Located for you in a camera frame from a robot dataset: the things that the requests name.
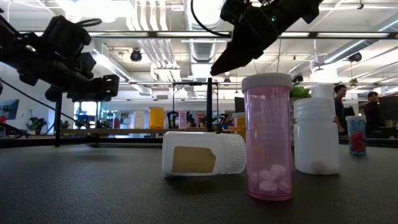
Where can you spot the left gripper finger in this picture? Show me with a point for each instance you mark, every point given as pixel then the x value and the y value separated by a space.
pixel 107 87
pixel 55 94

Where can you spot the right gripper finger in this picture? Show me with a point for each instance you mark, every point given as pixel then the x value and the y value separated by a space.
pixel 239 53

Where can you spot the small white plastic bottle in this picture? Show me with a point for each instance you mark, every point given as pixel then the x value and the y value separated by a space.
pixel 139 120

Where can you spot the orange pill bottle white cap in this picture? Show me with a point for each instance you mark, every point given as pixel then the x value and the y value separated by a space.
pixel 239 124
pixel 157 118

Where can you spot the pink pill bottle white cap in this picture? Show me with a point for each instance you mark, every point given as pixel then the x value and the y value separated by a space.
pixel 267 140
pixel 182 119

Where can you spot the white bottle tan label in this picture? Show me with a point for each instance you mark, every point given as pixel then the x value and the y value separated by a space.
pixel 186 140

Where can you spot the white bottle ribbed cap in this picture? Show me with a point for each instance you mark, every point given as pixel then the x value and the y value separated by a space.
pixel 315 146

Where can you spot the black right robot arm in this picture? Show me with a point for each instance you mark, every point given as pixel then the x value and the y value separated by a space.
pixel 312 9

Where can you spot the black ceiling spotlight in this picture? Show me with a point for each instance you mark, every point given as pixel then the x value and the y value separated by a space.
pixel 354 57
pixel 136 55

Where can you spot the black monitor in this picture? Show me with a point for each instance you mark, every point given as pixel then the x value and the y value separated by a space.
pixel 391 107
pixel 239 104

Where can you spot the succulent in white patterned pot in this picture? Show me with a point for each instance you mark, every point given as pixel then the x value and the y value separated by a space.
pixel 301 92

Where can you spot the person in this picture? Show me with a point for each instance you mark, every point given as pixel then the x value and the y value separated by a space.
pixel 200 119
pixel 340 105
pixel 373 112

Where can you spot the white pillar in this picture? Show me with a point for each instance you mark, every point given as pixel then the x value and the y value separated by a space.
pixel 325 90

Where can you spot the black table mat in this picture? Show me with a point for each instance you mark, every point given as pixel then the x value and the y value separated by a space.
pixel 93 193

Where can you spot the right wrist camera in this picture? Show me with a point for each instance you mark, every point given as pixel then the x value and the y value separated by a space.
pixel 233 11

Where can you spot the wooden shelf black frame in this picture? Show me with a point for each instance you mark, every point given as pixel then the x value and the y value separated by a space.
pixel 124 131

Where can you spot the blue wall screen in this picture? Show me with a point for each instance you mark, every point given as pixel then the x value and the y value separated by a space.
pixel 9 109

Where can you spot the black metal rig frame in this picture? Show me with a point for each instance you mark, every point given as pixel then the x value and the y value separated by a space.
pixel 31 141

